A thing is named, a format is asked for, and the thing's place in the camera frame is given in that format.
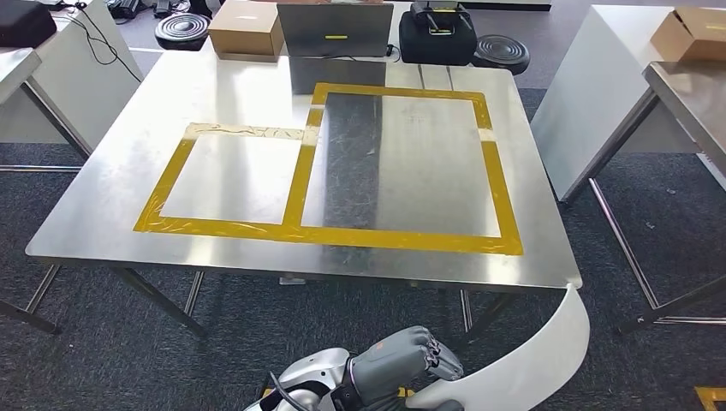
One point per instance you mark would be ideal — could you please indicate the black carry case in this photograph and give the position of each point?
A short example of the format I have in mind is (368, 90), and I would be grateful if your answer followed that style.
(437, 51)

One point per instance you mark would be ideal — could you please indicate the black remote controller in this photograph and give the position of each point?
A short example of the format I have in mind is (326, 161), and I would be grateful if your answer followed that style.
(441, 14)

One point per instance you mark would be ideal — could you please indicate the grey laptop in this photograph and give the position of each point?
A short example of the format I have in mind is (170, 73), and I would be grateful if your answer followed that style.
(334, 28)

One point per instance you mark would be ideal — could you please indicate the black round stool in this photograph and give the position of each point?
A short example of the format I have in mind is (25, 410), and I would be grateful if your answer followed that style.
(502, 54)
(181, 31)

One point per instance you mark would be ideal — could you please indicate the stainless steel workbench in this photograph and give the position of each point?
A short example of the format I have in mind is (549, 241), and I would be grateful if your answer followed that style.
(244, 181)

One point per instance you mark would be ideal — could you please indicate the black bag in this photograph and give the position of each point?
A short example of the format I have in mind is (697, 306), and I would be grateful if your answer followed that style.
(25, 22)

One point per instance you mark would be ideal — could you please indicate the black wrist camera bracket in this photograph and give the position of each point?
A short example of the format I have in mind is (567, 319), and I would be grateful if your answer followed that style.
(343, 397)

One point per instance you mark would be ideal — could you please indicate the white curved body panel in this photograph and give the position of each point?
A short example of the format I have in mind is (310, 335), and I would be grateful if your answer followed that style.
(539, 352)

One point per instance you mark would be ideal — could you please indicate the black power brick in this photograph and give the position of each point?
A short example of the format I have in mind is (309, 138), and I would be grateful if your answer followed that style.
(127, 7)
(163, 7)

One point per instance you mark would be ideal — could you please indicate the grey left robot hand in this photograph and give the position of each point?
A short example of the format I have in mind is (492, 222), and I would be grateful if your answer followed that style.
(391, 363)

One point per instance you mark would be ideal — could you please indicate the yellow floor tape outline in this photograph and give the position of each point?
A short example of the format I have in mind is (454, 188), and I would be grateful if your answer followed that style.
(712, 400)
(405, 392)

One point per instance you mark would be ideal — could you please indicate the closed brown cardboard box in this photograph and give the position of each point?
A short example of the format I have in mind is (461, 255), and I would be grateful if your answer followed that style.
(244, 34)

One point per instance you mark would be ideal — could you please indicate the yellow tape frame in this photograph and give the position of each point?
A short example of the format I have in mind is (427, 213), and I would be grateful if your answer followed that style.
(340, 235)

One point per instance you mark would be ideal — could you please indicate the open brown cardboard box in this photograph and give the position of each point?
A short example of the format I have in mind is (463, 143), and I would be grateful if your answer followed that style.
(692, 39)

